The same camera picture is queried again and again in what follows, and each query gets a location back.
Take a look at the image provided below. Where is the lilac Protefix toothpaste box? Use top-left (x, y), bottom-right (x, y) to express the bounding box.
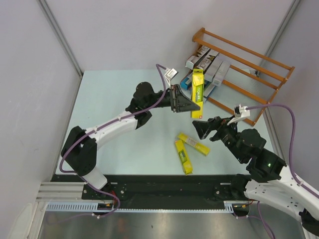
top-left (212, 61), bottom-right (230, 87)

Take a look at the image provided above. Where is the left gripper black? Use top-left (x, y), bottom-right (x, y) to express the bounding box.
top-left (145, 84), bottom-right (199, 113)

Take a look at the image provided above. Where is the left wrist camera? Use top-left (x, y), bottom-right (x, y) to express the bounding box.
top-left (164, 68), bottom-right (178, 87)

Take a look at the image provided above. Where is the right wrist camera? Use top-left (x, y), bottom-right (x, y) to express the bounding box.
top-left (227, 105), bottom-right (250, 125)

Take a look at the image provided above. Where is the white slotted cable duct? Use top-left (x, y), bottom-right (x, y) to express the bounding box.
top-left (46, 202), bottom-right (114, 212)

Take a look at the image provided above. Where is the blue toothpaste box with barcode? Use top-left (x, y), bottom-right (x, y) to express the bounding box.
top-left (180, 74), bottom-right (192, 90)

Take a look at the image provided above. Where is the silver black R&O charcoal box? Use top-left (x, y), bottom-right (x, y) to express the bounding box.
top-left (185, 45), bottom-right (210, 70)

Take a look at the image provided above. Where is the yellow curaprox box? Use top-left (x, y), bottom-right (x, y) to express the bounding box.
top-left (175, 139), bottom-right (193, 175)
top-left (177, 132), bottom-right (210, 156)
top-left (191, 69), bottom-right (204, 119)

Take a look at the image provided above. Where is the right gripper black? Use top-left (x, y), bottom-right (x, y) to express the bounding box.
top-left (192, 114), bottom-right (245, 162)

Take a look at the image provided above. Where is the lilac text-side toothpaste box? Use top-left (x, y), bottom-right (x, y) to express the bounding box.
top-left (204, 56), bottom-right (223, 80)

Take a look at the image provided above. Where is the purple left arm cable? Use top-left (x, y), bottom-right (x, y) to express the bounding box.
top-left (59, 64), bottom-right (172, 174)

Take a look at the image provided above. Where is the aluminium frame rail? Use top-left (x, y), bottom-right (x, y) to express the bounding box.
top-left (36, 182), bottom-right (84, 202)

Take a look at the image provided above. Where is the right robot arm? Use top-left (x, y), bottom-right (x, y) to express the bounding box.
top-left (192, 117), bottom-right (319, 236)

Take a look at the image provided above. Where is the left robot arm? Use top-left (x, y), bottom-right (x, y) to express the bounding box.
top-left (61, 82), bottom-right (200, 199)

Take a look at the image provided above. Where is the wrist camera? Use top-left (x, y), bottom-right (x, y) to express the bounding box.
top-left (164, 68), bottom-right (178, 87)
top-left (227, 105), bottom-right (250, 125)

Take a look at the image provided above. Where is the orange wooden shelf rack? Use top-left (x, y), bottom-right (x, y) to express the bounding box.
top-left (182, 28), bottom-right (295, 114)

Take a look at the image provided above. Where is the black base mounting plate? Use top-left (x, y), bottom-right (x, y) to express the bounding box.
top-left (51, 174), bottom-right (252, 207)

